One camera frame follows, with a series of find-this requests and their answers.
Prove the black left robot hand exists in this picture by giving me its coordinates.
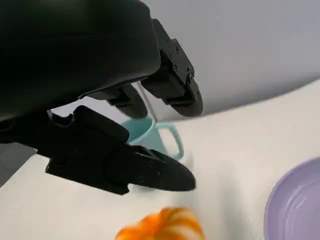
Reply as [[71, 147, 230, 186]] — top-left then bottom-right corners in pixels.
[[0, 0, 204, 196]]

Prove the orange white toy bread roll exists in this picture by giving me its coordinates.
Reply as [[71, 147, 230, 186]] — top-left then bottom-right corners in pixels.
[[114, 206, 205, 240]]

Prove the pale green mug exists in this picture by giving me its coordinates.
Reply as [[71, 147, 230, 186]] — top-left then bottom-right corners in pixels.
[[120, 116, 186, 162]]

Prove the lilac plate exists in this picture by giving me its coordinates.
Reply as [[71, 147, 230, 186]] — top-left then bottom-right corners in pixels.
[[263, 156, 320, 240]]

